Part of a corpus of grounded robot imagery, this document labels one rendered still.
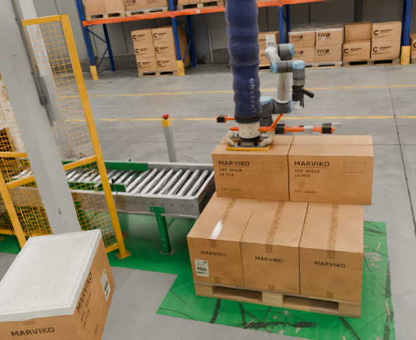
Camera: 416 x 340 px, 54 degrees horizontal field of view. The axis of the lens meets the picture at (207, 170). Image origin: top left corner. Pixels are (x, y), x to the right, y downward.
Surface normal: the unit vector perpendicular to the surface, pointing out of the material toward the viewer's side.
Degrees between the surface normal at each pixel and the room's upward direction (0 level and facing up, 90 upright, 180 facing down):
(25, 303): 0
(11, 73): 90
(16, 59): 90
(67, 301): 0
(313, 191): 90
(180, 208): 90
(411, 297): 0
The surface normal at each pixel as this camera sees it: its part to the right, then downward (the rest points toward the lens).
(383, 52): -0.32, 0.45
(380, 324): -0.12, -0.90
